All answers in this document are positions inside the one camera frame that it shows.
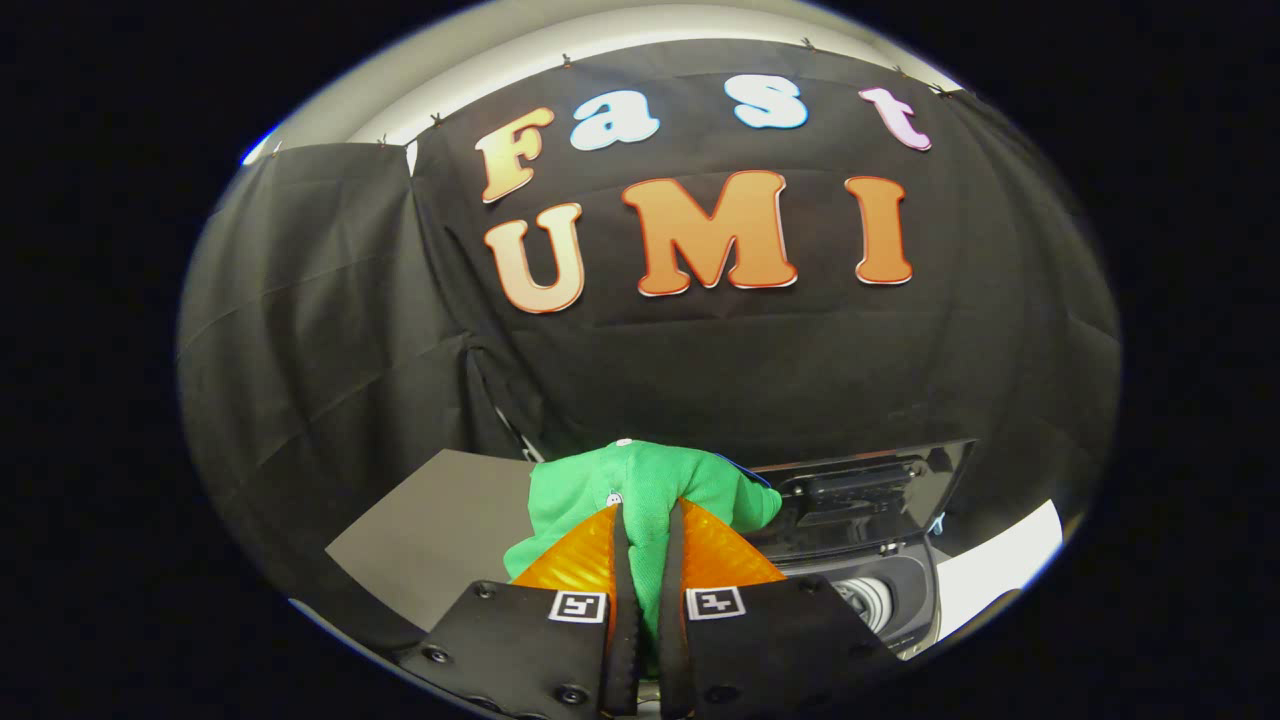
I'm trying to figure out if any green polo shirt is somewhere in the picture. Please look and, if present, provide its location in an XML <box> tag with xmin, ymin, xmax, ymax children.
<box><xmin>503</xmin><ymin>438</ymin><xmax>784</xmax><ymax>653</ymax></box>

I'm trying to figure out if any dark glossy washing machine lid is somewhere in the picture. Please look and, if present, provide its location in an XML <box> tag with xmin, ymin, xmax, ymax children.
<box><xmin>745</xmin><ymin>438</ymin><xmax>977</xmax><ymax>564</ymax></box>

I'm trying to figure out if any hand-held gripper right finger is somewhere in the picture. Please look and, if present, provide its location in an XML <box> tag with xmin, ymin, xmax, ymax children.
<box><xmin>655</xmin><ymin>496</ymin><xmax>909</xmax><ymax>720</ymax></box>

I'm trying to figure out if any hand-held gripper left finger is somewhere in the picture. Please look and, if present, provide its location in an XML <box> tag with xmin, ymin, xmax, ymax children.
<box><xmin>393</xmin><ymin>502</ymin><xmax>643</xmax><ymax>720</ymax></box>

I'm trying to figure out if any thin black cable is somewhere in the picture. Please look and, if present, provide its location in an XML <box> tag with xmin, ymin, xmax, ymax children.
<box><xmin>488</xmin><ymin>345</ymin><xmax>546</xmax><ymax>464</ymax></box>

